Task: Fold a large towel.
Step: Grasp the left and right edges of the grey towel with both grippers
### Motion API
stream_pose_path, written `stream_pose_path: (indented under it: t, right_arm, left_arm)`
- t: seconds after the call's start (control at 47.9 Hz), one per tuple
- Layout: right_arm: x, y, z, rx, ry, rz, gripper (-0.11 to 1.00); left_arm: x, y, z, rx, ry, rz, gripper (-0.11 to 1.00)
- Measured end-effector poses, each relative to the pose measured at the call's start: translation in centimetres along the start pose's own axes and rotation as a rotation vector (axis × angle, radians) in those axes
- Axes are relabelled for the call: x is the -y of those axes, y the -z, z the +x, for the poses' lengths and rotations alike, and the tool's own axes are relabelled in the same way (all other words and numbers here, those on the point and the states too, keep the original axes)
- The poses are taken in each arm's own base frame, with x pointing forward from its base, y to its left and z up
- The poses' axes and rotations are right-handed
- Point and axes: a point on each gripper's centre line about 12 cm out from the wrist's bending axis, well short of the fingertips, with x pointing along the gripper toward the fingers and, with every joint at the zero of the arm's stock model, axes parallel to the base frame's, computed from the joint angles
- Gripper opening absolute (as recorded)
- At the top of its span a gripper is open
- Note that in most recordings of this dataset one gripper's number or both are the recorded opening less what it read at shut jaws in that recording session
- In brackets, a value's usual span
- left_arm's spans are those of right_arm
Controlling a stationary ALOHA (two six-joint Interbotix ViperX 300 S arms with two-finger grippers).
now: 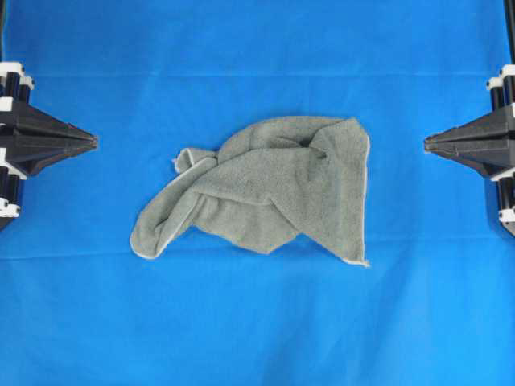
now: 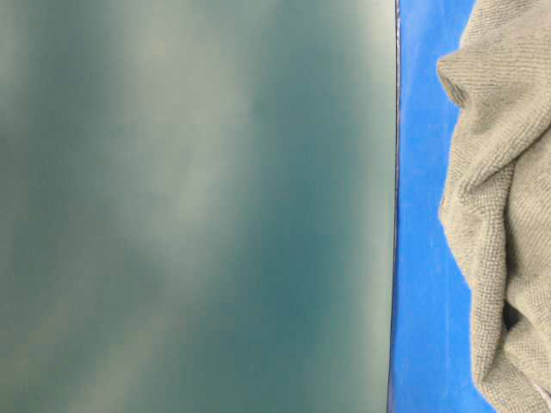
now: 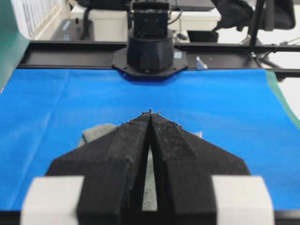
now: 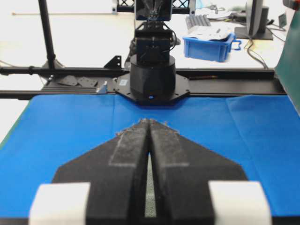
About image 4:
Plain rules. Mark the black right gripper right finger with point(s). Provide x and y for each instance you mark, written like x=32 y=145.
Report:
x=197 y=186

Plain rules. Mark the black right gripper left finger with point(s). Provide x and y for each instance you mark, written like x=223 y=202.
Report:
x=104 y=186

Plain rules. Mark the black vertical stand pole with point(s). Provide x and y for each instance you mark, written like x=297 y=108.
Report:
x=52 y=62

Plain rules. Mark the blue plastic bin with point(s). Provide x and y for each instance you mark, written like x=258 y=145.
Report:
x=212 y=50

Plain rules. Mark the dark green board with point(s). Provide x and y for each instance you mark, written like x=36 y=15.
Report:
x=288 y=67

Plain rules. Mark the black keyboard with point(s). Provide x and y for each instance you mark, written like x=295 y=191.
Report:
x=197 y=20

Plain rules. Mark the blue table cloth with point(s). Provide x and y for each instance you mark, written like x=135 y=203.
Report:
x=262 y=133

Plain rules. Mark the black computer monitor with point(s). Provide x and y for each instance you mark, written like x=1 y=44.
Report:
x=256 y=22

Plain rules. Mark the black aluminium frame rail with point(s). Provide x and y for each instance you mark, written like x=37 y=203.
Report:
x=189 y=83

